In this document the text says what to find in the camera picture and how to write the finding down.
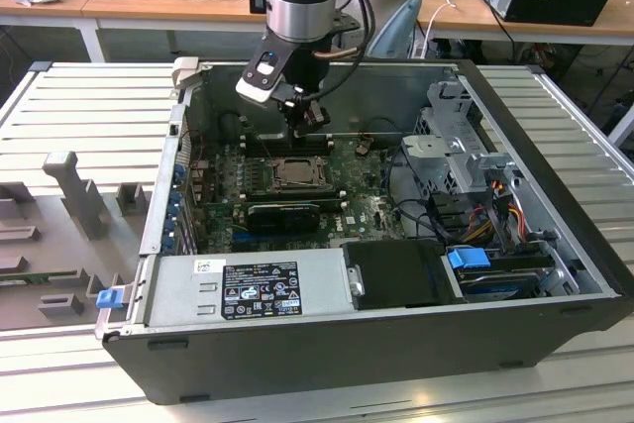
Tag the black plastic shroud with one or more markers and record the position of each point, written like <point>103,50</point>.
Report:
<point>396,269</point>

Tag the grey case release latch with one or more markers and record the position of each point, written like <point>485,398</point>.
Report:
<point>184,71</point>

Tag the pale blue teach pendant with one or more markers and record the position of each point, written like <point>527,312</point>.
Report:
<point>401,31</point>

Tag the black graphics card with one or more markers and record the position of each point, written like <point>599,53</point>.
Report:
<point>282,218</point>

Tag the silver power supply unit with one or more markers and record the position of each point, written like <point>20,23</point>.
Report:
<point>173,294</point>

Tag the blue plastic latch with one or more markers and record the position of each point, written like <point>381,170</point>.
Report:
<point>109,299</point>

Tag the black open PC case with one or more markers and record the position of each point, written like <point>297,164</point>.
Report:
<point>297,358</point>

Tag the silver metal drive cage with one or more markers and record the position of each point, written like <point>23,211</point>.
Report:
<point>436,145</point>

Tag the small square silver CPU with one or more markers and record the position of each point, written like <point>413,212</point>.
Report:
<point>296,171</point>

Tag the grey parts rack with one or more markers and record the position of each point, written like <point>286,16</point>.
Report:
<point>59,225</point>

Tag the CPU socket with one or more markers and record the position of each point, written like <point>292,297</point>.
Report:
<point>299,188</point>

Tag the hard disk in blue carrier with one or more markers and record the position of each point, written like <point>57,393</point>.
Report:
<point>468,260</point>

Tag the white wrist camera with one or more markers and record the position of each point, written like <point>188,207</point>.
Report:
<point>257,88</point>

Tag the green motherboard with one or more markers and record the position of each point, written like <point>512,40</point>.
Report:
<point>366,215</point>

